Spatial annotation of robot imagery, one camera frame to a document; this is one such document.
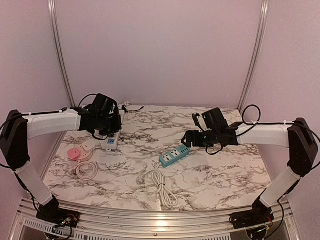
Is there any white long power strip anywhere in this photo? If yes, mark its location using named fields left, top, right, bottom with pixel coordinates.
left=100, top=109, right=126, bottom=152

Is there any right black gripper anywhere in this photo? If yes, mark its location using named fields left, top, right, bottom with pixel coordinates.
left=181, top=128, right=220, bottom=148

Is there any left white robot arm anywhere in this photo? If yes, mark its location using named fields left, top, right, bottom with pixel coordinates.
left=0, top=107, right=122, bottom=223

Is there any right aluminium post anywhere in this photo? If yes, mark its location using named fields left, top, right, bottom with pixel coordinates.
left=237, top=0, right=270, bottom=112

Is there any aluminium front rail frame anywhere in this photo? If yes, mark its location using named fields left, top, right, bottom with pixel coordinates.
left=5, top=198, right=302, bottom=240

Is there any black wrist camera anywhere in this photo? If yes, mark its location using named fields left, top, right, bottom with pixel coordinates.
left=202, top=107, right=229, bottom=133
left=89, top=93, right=117, bottom=117

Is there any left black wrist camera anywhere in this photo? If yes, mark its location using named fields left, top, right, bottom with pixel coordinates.
left=89, top=93, right=117, bottom=117

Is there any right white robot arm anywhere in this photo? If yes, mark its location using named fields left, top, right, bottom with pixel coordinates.
left=181, top=118, right=319, bottom=224

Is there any beige round power strip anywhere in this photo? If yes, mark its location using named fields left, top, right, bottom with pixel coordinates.
left=75, top=140, right=96, bottom=162

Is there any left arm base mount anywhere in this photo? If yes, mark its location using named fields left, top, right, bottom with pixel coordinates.
left=36, top=196, right=80, bottom=228

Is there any left aluminium post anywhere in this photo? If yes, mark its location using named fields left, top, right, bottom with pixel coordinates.
left=47, top=0, right=76, bottom=107

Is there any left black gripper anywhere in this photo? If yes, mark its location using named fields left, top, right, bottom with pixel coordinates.
left=96, top=114, right=122, bottom=136

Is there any pink cube socket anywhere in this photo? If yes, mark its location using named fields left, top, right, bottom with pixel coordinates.
left=67, top=147, right=81, bottom=161

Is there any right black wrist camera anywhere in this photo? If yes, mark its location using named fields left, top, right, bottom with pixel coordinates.
left=202, top=107, right=229, bottom=133

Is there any white strip cord and plug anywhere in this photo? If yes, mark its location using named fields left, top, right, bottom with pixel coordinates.
left=117, top=100, right=132, bottom=112

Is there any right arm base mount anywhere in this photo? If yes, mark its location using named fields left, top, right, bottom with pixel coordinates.
left=229, top=197, right=275, bottom=229

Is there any aluminium post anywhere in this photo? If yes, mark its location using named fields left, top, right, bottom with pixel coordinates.
left=237, top=0, right=270, bottom=112
left=47, top=0, right=76, bottom=107

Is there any white teal strip cord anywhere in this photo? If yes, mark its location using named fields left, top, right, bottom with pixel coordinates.
left=136, top=161, right=179, bottom=208

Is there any teal power strip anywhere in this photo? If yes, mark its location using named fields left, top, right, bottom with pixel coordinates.
left=159, top=145, right=190, bottom=168

